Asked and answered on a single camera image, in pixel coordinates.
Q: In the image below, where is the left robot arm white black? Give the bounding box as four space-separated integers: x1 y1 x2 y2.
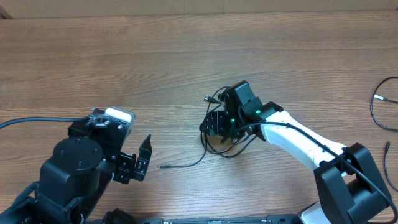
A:
1 124 152 223

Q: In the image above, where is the black cable silver plug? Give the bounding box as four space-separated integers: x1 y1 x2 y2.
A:
369 76 398 192

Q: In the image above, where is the black USB cable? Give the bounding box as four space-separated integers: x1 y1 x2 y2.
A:
203 85 259 159

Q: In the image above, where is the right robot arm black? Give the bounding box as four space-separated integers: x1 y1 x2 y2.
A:
200 80 397 223

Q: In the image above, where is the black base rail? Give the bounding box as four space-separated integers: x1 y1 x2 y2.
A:
90 208 302 224

